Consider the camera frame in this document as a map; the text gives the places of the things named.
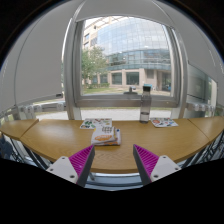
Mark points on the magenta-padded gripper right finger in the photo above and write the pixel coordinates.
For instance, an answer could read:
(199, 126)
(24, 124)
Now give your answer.
(153, 165)

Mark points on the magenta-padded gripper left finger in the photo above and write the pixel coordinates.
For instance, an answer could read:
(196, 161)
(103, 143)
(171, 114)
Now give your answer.
(75, 165)

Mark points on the small colourful sticker sheet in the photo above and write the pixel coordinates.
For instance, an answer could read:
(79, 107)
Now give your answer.
(164, 122)

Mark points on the large colourful sticker sheet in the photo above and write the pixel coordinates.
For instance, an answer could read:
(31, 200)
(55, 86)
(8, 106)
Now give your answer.
(95, 123)

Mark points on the clear drink bottle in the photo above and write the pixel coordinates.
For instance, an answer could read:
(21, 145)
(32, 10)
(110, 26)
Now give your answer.
(145, 106)

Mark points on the white power socket row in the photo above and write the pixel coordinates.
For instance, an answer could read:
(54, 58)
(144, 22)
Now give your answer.
(30, 109)
(201, 107)

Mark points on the white wall socket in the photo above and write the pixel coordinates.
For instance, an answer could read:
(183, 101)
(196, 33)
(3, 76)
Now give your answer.
(60, 106)

